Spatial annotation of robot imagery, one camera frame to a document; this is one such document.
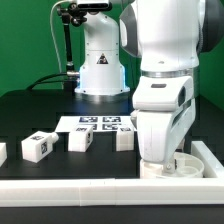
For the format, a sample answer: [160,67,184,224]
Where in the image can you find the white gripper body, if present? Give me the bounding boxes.
[131,76,196,164]

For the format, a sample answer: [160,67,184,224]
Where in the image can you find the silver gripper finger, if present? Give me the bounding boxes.
[164,160,176,173]

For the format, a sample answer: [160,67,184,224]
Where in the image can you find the white round stool seat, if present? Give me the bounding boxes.
[140,152,204,179]

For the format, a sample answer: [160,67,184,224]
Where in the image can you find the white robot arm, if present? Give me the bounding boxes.
[119,0,223,167]

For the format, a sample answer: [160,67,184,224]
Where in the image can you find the white L-shaped fence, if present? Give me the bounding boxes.
[0,141,224,207]

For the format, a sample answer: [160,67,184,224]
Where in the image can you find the white marker sheet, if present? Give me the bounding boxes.
[55,116,133,133]

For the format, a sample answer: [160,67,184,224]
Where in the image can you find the white block at left edge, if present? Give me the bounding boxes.
[0,143,7,167]

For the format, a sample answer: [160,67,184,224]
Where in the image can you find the black cables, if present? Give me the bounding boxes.
[26,73,80,91]

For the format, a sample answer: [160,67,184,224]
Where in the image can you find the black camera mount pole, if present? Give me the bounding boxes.
[57,3,87,93]

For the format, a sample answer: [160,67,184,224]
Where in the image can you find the white cable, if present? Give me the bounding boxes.
[49,0,72,74]

